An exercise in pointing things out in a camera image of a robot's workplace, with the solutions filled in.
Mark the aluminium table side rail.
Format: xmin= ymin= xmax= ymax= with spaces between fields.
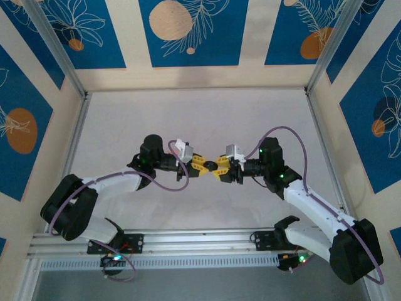
xmin=305 ymin=89 xmax=389 ymax=301
xmin=17 ymin=92 xmax=93 ymax=301

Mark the aluminium mounting rail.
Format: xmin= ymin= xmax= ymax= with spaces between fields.
xmin=26 ymin=228 xmax=333 ymax=260

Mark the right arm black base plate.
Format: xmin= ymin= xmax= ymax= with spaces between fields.
xmin=253 ymin=230 xmax=283 ymax=251

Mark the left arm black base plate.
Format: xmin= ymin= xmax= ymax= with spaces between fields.
xmin=86 ymin=233 xmax=145 ymax=255

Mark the grey slotted cable duct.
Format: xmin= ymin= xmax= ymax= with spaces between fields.
xmin=39 ymin=253 xmax=280 ymax=271

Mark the aluminium frame post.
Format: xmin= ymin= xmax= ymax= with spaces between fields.
xmin=21 ymin=0 xmax=88 ymax=100
xmin=305 ymin=0 xmax=361 ymax=95

